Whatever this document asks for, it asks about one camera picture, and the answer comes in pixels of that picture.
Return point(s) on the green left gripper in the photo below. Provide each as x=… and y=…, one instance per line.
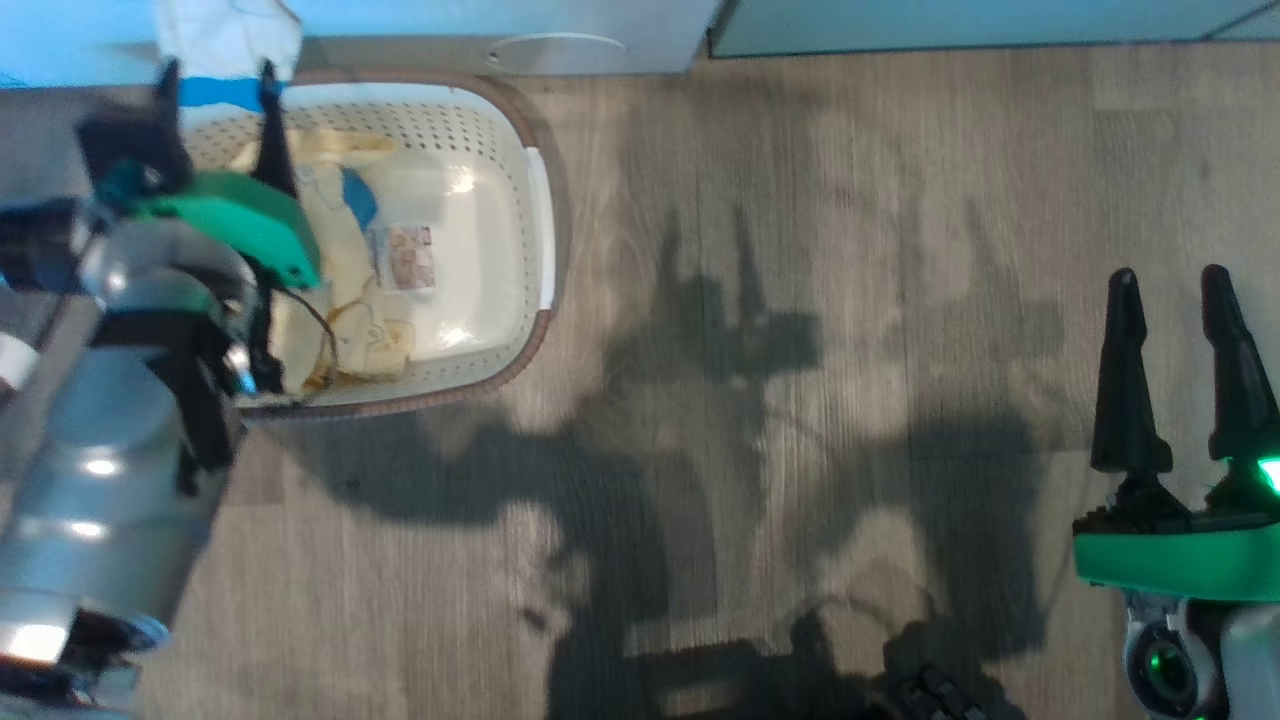
x=240, y=215

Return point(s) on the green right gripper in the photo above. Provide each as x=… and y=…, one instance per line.
x=1180, y=560

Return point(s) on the yellow bear print garment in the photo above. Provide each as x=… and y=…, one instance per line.
x=345, y=270
x=225, y=40

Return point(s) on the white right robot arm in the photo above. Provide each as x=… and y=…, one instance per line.
x=1245, y=665

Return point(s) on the white front-load washing machine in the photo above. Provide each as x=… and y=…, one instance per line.
x=400, y=40

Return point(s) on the white tape tag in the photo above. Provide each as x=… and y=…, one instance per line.
x=15, y=362

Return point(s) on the white perforated laundry basket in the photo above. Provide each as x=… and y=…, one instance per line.
x=490, y=330

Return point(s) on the round white filter cover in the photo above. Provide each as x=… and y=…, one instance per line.
x=560, y=50

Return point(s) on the black ribbed robot part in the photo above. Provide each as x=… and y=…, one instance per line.
x=935, y=695

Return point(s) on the plain teal cabinet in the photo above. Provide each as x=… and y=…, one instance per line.
x=950, y=25

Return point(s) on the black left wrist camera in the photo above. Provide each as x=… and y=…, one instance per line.
x=130, y=140

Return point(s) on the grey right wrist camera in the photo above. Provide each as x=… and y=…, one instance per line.
x=1160, y=665

